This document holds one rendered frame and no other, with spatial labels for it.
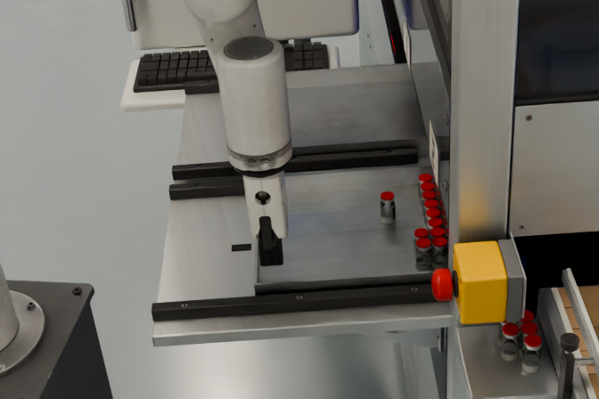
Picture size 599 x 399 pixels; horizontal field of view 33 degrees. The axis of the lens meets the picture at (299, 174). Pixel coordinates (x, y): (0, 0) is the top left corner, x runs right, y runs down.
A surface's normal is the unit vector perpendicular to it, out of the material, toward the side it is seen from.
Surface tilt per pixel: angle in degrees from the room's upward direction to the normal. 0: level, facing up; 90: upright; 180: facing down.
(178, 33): 90
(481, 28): 90
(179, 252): 0
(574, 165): 90
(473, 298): 90
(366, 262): 0
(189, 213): 0
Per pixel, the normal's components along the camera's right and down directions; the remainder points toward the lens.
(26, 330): -0.07, -0.83
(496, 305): 0.02, 0.56
